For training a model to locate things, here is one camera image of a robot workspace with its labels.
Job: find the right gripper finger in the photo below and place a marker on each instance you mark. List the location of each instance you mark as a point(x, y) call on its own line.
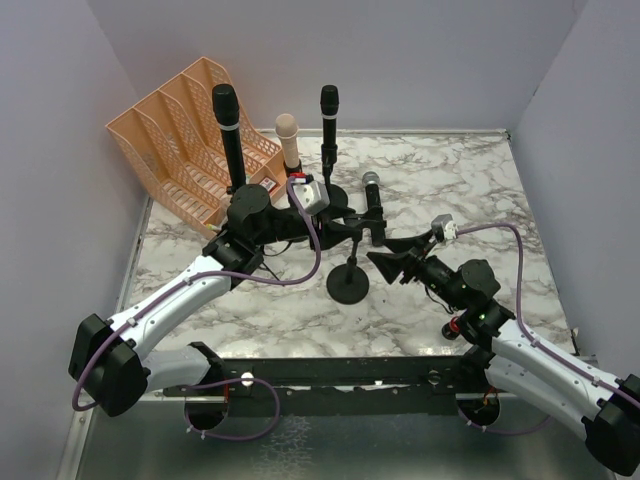
point(400, 245)
point(389, 265)

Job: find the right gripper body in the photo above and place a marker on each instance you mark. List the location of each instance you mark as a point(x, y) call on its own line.
point(411, 263)

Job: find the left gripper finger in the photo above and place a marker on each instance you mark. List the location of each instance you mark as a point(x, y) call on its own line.
point(337, 233)
point(346, 214)

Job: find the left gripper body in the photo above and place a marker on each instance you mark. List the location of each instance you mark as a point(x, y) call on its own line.
point(329, 233)

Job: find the black microphone silver grille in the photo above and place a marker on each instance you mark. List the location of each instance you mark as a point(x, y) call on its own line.
point(371, 182)

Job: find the peach pink microphone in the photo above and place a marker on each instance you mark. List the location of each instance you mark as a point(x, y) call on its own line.
point(286, 129)

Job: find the black microphone white band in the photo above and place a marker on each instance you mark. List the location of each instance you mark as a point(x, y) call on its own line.
point(226, 110)

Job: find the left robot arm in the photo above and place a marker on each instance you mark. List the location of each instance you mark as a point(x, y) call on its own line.
point(114, 361)

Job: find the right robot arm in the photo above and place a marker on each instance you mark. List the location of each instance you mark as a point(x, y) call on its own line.
point(599, 407)

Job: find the red white staples box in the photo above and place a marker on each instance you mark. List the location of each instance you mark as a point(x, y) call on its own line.
point(268, 183)

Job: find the red black small bottle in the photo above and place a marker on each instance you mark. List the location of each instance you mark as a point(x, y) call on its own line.
point(450, 332)

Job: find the peach plastic file organizer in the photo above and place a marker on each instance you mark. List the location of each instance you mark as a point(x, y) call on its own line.
point(173, 142)

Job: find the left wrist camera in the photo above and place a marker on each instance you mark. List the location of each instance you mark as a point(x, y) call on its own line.
point(310, 194)

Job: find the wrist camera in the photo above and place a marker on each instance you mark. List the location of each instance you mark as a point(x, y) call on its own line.
point(310, 194)
point(444, 228)

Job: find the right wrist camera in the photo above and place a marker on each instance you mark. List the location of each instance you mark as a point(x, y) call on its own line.
point(444, 228)

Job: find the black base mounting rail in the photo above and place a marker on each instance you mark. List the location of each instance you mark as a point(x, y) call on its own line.
point(434, 385)

